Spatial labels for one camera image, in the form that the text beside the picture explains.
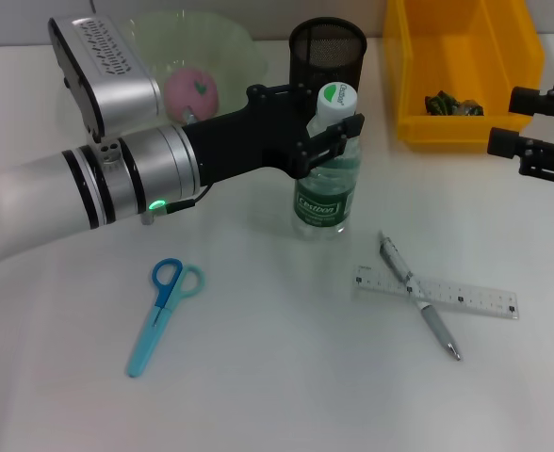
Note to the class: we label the yellow plastic bin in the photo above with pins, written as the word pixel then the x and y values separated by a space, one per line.
pixel 465 61

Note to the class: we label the clear green-label water bottle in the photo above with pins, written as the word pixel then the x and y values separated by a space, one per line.
pixel 324 202

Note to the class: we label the green plastic wrapper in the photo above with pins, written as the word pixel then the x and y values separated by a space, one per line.
pixel 439 104

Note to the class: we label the blue scissors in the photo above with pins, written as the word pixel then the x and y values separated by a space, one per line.
pixel 147 339

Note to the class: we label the translucent green fruit bowl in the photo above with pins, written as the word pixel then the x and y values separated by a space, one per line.
pixel 220 52

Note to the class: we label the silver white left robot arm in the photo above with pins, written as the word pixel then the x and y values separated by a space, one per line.
pixel 70 183

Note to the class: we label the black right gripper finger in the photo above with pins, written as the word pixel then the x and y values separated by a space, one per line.
pixel 503 142
pixel 526 100

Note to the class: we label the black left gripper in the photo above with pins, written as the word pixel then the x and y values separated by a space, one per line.
pixel 244 136

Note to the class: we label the silver ballpoint pen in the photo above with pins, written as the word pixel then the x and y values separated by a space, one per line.
pixel 418 301

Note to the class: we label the pink peach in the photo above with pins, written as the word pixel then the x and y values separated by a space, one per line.
pixel 187 96

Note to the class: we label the clear plastic ruler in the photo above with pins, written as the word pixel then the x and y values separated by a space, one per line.
pixel 475 296

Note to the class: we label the black mesh pen holder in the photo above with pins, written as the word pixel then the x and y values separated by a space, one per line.
pixel 326 52

